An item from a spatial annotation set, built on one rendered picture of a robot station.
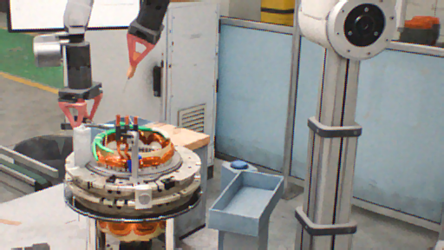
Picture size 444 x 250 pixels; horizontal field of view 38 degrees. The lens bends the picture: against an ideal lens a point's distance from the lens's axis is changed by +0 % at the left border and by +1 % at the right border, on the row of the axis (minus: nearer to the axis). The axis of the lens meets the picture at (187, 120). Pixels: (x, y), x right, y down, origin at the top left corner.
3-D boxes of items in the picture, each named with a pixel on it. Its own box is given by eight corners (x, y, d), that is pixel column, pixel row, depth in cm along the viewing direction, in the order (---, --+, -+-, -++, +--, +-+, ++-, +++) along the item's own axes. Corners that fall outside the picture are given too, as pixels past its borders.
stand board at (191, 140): (112, 143, 179) (112, 135, 178) (157, 128, 193) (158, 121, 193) (166, 161, 167) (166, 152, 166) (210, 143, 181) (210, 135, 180)
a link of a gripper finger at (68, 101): (59, 131, 151) (55, 93, 147) (75, 121, 157) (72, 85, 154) (84, 134, 148) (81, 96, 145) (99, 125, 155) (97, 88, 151)
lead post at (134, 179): (137, 185, 137) (137, 134, 134) (129, 181, 139) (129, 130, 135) (143, 183, 138) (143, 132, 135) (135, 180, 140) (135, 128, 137)
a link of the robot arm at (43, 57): (82, 9, 145) (82, 18, 153) (30, 10, 142) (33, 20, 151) (87, 60, 144) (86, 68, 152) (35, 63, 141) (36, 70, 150)
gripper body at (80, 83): (57, 98, 148) (55, 67, 145) (79, 87, 157) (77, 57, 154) (81, 101, 146) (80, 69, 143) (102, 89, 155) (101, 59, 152)
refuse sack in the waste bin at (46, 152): (0, 211, 326) (-4, 146, 315) (62, 189, 353) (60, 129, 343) (45, 236, 301) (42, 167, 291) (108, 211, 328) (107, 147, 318)
